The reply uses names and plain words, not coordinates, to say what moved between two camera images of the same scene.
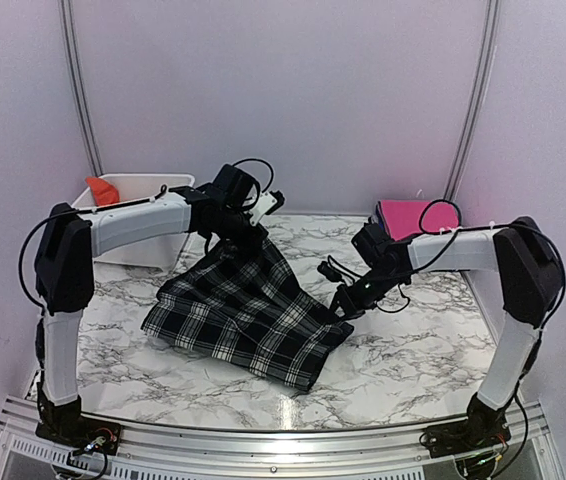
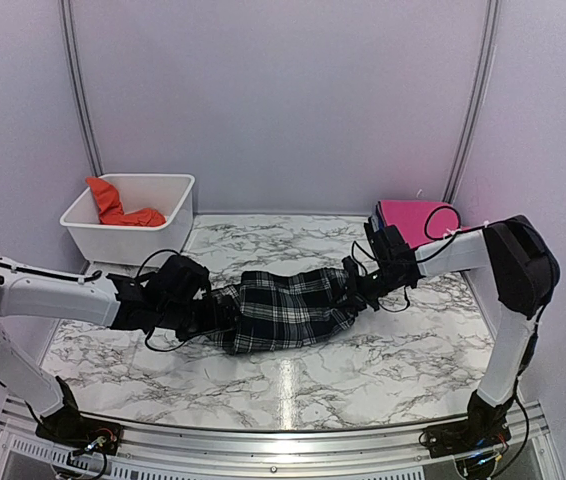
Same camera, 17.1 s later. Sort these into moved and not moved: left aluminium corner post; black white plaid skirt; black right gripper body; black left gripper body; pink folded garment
Moved: black left gripper body; black white plaid skirt; black right gripper body
Not moved: pink folded garment; left aluminium corner post
